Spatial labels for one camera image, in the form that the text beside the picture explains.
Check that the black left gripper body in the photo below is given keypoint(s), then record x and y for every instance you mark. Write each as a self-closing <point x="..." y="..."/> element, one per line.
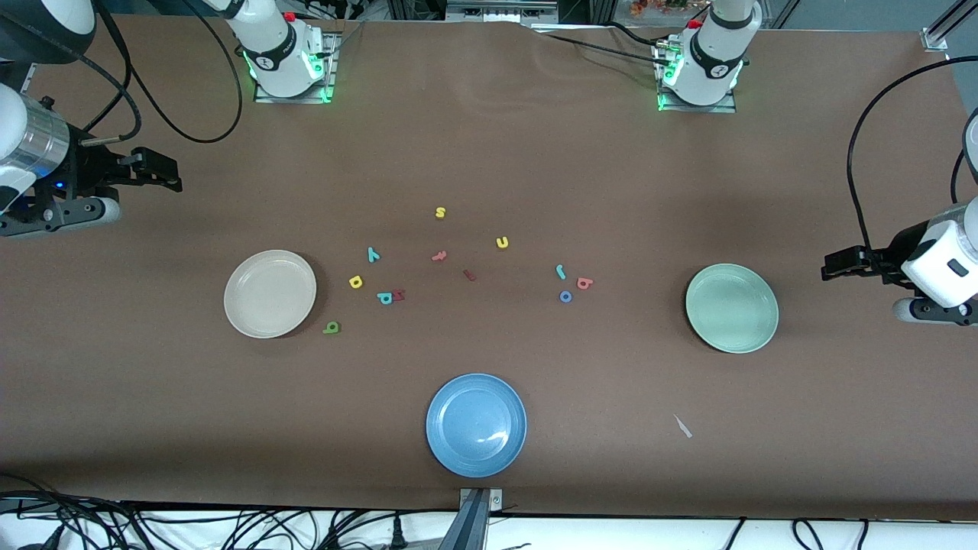
<point x="892" y="256"/>

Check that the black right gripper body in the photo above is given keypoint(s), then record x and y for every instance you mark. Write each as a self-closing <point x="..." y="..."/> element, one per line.
<point x="85" y="173"/>

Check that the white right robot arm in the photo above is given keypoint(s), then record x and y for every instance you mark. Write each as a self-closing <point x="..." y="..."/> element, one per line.
<point x="275" y="53"/>

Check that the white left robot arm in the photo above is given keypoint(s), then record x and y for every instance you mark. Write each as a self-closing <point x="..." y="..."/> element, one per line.
<point x="714" y="61"/>

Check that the pale green round plate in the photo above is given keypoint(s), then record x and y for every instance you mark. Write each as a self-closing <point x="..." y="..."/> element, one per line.
<point x="732" y="308"/>

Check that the beige round plate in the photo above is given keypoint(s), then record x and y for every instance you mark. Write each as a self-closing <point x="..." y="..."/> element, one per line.
<point x="269" y="294"/>

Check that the small white paper scrap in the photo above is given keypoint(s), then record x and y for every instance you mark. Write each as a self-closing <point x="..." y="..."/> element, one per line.
<point x="683" y="427"/>

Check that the orange leafy decoration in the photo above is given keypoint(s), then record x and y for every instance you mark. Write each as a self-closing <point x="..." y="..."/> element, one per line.
<point x="657" y="8"/>

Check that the brown table cover sheet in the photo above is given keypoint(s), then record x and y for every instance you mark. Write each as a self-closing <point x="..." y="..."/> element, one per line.
<point x="489" y="153"/>

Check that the grey equipment box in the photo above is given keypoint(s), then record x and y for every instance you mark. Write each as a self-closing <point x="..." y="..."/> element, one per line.
<point x="500" y="9"/>

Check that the blue round plate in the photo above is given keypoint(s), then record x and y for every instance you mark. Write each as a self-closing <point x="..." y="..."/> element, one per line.
<point x="475" y="425"/>

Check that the black power plug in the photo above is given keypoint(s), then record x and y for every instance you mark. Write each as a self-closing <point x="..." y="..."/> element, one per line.
<point x="397" y="535"/>

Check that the aluminium frame rail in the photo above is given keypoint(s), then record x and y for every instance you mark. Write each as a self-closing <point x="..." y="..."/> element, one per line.
<point x="947" y="23"/>
<point x="29" y="76"/>

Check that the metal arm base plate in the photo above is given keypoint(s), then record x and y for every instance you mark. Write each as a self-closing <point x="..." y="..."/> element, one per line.
<point x="718" y="109"/>
<point x="331" y="76"/>

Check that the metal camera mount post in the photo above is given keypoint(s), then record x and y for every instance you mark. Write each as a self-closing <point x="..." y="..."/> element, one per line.
<point x="474" y="519"/>

